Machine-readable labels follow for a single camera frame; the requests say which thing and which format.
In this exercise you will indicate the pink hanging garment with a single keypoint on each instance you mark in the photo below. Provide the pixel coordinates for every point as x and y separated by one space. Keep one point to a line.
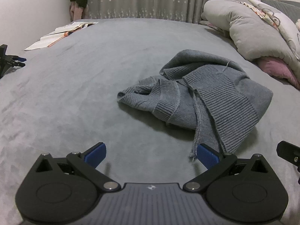
77 11

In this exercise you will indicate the grey quilted headboard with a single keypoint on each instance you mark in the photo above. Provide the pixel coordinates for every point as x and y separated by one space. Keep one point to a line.
286 5

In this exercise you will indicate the black clamp with blue tips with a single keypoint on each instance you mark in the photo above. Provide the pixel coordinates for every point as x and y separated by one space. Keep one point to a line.
4 59

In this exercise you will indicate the printed pillow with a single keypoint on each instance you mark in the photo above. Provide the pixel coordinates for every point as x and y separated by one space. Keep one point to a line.
276 16

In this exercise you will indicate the pink pillow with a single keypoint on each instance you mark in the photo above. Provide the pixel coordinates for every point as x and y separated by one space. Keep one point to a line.
279 68

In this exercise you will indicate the striped grey cloth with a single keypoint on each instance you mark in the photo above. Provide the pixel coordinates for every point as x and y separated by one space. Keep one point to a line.
213 27

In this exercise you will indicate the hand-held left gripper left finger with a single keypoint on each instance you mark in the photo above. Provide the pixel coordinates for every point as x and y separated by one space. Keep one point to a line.
96 154

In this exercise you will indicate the grey knit sweater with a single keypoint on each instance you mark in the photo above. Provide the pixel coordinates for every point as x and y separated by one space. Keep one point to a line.
211 93

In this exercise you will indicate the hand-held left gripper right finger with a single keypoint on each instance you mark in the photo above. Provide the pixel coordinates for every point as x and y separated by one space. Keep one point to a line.
207 158

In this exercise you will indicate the open book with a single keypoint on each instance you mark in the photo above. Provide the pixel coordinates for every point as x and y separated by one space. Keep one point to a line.
58 31

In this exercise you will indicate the light grey duvet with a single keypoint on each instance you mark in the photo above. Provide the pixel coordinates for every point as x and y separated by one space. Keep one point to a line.
248 32

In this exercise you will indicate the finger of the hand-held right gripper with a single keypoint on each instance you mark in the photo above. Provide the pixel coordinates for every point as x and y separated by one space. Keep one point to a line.
287 150

